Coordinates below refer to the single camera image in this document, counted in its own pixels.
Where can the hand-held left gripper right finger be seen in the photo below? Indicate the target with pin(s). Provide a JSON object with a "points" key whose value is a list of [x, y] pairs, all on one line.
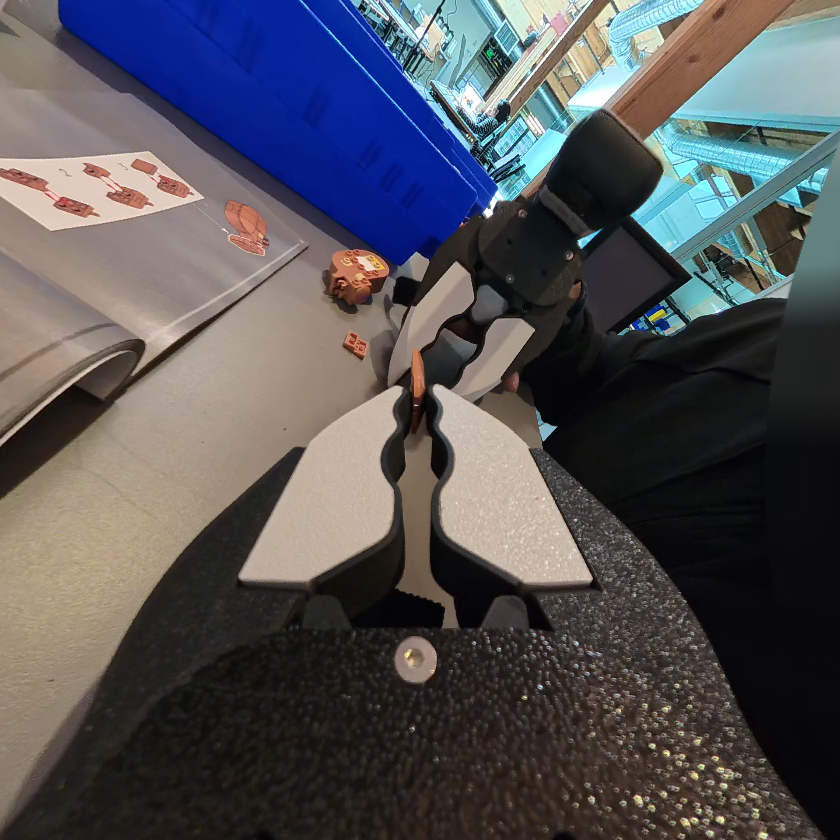
{"points": [[508, 512]]}

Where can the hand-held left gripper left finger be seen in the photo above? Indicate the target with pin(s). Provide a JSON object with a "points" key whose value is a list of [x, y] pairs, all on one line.
{"points": [[321, 505]]}

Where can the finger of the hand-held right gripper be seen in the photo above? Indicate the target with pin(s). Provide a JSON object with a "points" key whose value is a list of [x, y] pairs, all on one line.
{"points": [[502, 354], [430, 308]]}

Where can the orange-brown toy brick piece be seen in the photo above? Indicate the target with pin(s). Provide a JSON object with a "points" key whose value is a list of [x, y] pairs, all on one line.
{"points": [[417, 387]]}

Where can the person's right forearm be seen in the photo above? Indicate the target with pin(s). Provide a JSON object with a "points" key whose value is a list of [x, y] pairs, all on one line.
{"points": [[669, 394]]}

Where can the grey desk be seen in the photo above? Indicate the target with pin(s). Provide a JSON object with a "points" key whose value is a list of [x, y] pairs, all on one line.
{"points": [[197, 446]]}

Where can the person's right hand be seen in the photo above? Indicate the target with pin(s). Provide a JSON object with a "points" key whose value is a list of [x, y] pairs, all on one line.
{"points": [[564, 354]]}

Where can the brown toy brick assembly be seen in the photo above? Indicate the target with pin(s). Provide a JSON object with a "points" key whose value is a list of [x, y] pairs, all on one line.
{"points": [[358, 272]]}

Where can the small brown brick plate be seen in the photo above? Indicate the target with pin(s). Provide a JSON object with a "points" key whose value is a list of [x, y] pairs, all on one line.
{"points": [[355, 345]]}

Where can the black monitor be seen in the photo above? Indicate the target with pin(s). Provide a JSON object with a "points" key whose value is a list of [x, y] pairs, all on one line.
{"points": [[630, 275]]}

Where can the wooden ceiling beam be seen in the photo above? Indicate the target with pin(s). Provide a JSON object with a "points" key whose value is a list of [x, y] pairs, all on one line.
{"points": [[689, 59]]}

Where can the brick instruction booklet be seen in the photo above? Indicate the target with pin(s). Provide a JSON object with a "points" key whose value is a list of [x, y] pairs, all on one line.
{"points": [[131, 262]]}

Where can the silver ventilation duct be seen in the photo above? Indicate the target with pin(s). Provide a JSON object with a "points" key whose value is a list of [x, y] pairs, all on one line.
{"points": [[741, 157], [649, 16]]}

